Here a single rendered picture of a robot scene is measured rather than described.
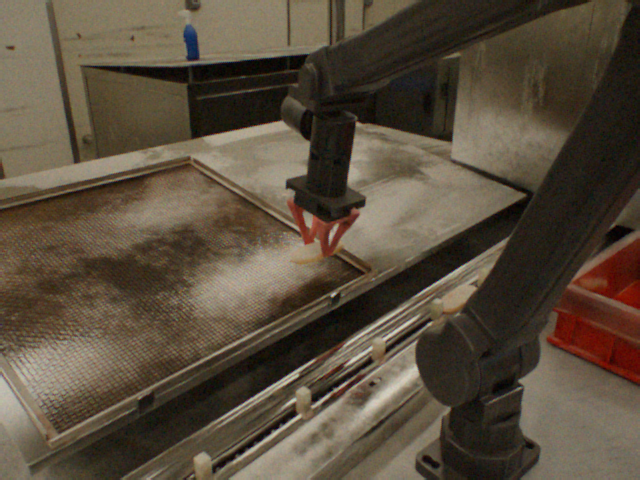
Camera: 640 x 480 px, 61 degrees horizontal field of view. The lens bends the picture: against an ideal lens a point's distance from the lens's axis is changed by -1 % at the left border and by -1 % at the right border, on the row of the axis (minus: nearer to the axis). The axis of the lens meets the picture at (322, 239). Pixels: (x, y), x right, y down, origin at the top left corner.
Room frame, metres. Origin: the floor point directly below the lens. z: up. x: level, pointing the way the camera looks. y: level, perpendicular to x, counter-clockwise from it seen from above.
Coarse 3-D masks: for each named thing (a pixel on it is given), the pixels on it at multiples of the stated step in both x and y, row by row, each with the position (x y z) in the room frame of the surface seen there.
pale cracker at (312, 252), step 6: (318, 240) 0.76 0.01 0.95; (330, 240) 0.76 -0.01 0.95; (306, 246) 0.73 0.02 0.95; (312, 246) 0.73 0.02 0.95; (318, 246) 0.73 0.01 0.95; (336, 246) 0.74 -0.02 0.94; (342, 246) 0.75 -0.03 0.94; (294, 252) 0.71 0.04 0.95; (300, 252) 0.72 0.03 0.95; (306, 252) 0.72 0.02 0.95; (312, 252) 0.72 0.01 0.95; (318, 252) 0.72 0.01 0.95; (336, 252) 0.74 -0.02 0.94; (294, 258) 0.70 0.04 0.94; (300, 258) 0.70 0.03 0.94; (306, 258) 0.70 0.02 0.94; (312, 258) 0.71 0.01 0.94; (318, 258) 0.71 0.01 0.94
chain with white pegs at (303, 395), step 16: (480, 272) 0.81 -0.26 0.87; (432, 304) 0.71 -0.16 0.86; (432, 320) 0.71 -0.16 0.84; (384, 352) 0.62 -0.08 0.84; (336, 384) 0.56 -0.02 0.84; (304, 400) 0.50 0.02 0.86; (288, 416) 0.50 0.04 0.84; (272, 432) 0.48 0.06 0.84; (240, 448) 0.45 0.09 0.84; (208, 464) 0.41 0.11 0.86; (224, 464) 0.43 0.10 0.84
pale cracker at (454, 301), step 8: (456, 288) 0.77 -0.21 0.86; (464, 288) 0.77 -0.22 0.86; (472, 288) 0.77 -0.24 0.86; (448, 296) 0.74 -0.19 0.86; (456, 296) 0.74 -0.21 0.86; (464, 296) 0.74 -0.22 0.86; (448, 304) 0.72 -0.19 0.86; (456, 304) 0.72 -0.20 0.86; (464, 304) 0.73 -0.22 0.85; (448, 312) 0.71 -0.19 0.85
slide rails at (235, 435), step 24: (456, 312) 0.71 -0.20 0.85; (384, 336) 0.65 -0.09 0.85; (336, 360) 0.59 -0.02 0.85; (360, 360) 0.60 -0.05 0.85; (384, 360) 0.59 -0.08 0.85; (312, 384) 0.55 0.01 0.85; (264, 408) 0.50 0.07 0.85; (288, 408) 0.50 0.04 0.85; (312, 408) 0.50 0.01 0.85; (240, 432) 0.46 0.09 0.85; (192, 456) 0.43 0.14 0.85; (216, 456) 0.43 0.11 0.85; (240, 456) 0.43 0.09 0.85
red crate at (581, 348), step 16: (560, 320) 0.67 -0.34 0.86; (576, 320) 0.65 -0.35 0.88; (560, 336) 0.66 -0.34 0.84; (576, 336) 0.65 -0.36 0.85; (592, 336) 0.63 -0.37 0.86; (608, 336) 0.62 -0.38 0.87; (576, 352) 0.64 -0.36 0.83; (592, 352) 0.63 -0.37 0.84; (608, 352) 0.61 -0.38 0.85; (624, 352) 0.60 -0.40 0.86; (608, 368) 0.60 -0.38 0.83; (624, 368) 0.59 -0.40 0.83
